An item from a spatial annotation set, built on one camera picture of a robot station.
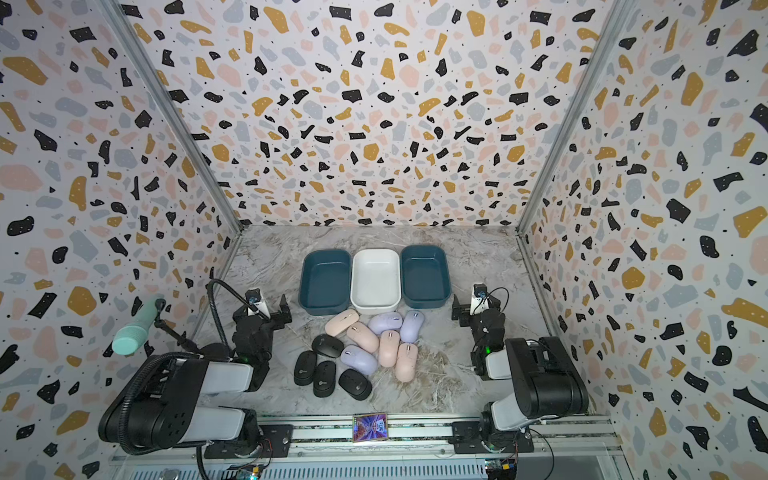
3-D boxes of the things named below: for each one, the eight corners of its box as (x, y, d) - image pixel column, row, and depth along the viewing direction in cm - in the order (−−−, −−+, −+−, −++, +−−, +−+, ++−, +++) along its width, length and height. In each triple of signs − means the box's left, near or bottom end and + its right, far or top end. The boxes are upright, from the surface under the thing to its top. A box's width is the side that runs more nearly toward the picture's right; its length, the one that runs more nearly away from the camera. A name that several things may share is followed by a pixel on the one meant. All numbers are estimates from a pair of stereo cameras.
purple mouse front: (337, 360, 88) (336, 357, 86) (347, 345, 91) (346, 341, 89) (372, 377, 85) (372, 374, 83) (381, 360, 88) (381, 357, 87)
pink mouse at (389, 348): (378, 367, 88) (378, 363, 85) (380, 335, 95) (380, 330, 92) (400, 367, 88) (400, 363, 86) (400, 335, 95) (400, 330, 92)
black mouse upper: (310, 348, 91) (308, 345, 89) (320, 334, 94) (318, 330, 92) (336, 361, 88) (335, 358, 87) (345, 346, 91) (344, 343, 90)
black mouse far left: (294, 385, 84) (291, 381, 82) (301, 354, 90) (298, 350, 87) (313, 385, 84) (310, 381, 82) (318, 354, 90) (316, 350, 88)
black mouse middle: (312, 397, 82) (310, 394, 80) (318, 363, 88) (316, 360, 86) (332, 397, 82) (331, 395, 80) (337, 363, 88) (336, 360, 86)
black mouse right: (335, 385, 84) (334, 382, 82) (348, 367, 87) (347, 364, 85) (364, 404, 81) (363, 402, 79) (376, 385, 84) (375, 382, 82)
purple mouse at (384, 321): (368, 334, 93) (367, 330, 91) (369, 316, 97) (369, 312, 96) (402, 334, 94) (402, 331, 92) (402, 316, 98) (402, 312, 96)
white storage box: (347, 316, 98) (344, 307, 94) (355, 259, 114) (353, 248, 109) (401, 317, 98) (401, 307, 94) (401, 260, 114) (401, 249, 110)
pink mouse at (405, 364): (395, 381, 86) (395, 377, 83) (395, 347, 92) (395, 343, 90) (417, 381, 86) (418, 377, 83) (416, 348, 92) (417, 343, 90)
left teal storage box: (293, 315, 98) (288, 306, 94) (308, 259, 114) (304, 249, 109) (349, 315, 99) (347, 306, 94) (356, 260, 114) (355, 249, 110)
